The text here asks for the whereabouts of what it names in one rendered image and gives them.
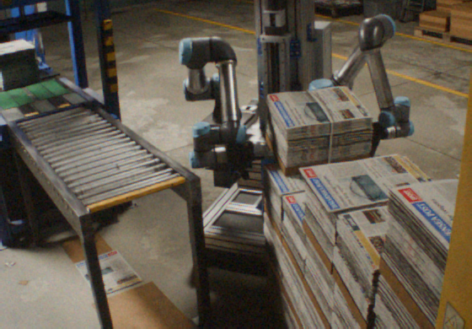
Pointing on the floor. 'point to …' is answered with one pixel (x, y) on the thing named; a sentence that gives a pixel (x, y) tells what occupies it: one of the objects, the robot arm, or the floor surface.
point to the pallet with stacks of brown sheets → (447, 20)
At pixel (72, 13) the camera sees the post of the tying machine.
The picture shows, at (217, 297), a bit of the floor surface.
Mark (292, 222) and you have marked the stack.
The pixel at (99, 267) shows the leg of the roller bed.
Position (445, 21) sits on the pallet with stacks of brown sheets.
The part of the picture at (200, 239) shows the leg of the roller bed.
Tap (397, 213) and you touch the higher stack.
